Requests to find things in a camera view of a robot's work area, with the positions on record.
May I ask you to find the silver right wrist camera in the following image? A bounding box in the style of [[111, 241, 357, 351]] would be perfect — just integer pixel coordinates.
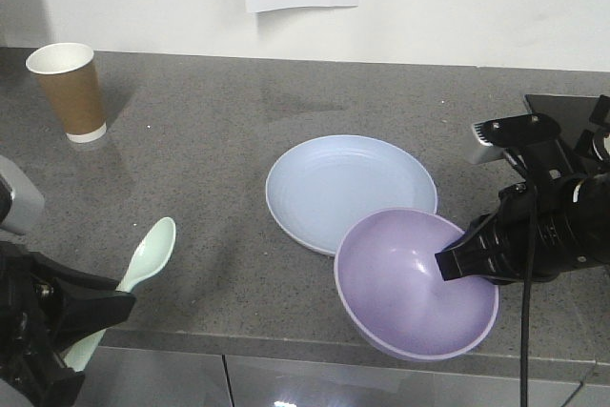
[[470, 122, 503, 164]]

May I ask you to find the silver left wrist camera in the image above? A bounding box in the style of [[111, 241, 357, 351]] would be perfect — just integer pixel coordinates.
[[1, 156, 45, 235]]

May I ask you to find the brown paper cup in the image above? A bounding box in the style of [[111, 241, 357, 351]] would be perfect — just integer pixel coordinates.
[[25, 42, 107, 144]]

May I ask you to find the light blue plate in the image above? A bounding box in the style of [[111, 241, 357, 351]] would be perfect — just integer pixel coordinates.
[[265, 134, 438, 256]]

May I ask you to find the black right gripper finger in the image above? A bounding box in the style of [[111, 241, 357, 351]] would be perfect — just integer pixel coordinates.
[[435, 214, 513, 283]]

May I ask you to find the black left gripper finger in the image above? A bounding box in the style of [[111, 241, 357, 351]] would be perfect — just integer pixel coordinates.
[[30, 254, 136, 345]]

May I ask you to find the purple plastic bowl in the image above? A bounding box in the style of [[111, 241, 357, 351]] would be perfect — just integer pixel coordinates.
[[334, 208, 499, 362]]

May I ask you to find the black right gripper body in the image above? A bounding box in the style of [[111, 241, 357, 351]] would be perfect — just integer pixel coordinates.
[[483, 94, 609, 282]]

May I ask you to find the mint green plastic spoon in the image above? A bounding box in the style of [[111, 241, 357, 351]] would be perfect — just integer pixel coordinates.
[[64, 216, 176, 372]]

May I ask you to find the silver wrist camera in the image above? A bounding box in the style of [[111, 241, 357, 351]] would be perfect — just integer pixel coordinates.
[[470, 122, 503, 164], [1, 156, 45, 235]]

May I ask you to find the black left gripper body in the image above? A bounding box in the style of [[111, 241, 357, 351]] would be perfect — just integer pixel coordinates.
[[1, 242, 85, 406]]

